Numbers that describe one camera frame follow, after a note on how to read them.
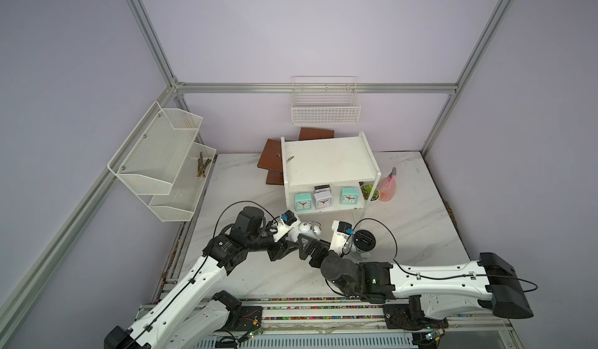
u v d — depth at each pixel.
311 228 0.70
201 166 0.98
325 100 0.96
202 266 0.48
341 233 0.61
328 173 0.71
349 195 0.80
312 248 0.60
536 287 0.44
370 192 0.75
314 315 0.75
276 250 0.64
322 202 0.80
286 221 0.62
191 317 0.55
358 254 0.86
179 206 0.75
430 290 0.46
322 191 0.80
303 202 0.79
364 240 0.88
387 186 0.95
